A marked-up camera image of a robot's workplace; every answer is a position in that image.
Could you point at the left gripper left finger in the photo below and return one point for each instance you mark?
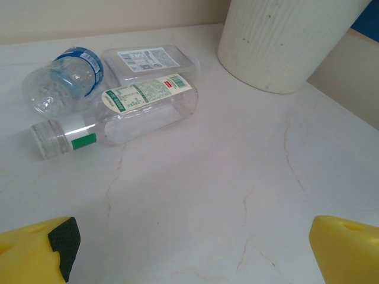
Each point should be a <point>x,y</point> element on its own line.
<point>26,254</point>

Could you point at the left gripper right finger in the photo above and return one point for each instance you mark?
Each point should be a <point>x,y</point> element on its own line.
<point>349,254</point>

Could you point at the cream plastic bin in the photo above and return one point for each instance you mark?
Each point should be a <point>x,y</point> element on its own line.
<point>281,44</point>

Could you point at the blue label water bottle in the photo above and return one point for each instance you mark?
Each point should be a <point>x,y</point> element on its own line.
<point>59,85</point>

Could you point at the clear bottle green white label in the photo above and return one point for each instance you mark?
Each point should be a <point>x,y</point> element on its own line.
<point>142,100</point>

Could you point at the clear rectangular bottle white label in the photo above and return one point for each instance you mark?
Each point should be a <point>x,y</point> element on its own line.
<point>148,65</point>

